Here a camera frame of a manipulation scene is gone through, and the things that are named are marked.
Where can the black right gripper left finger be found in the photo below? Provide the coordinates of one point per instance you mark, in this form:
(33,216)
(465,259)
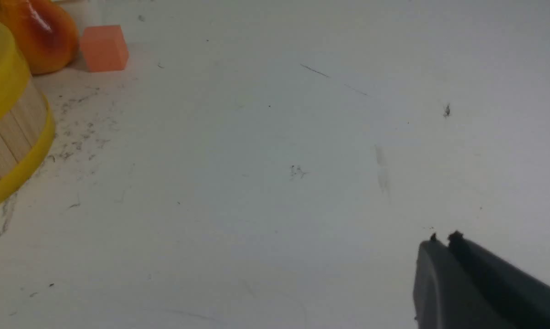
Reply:
(445,296)

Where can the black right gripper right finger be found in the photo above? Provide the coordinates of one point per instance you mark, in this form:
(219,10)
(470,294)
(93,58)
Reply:
(515,295)

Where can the yellow bamboo steamer basket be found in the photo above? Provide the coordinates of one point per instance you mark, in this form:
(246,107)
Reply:
(26,121)

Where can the orange foam cube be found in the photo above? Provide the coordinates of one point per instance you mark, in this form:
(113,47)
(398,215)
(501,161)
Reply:
(104,48)

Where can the orange red toy pear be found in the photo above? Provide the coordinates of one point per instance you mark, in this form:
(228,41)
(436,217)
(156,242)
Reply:
(45,33)

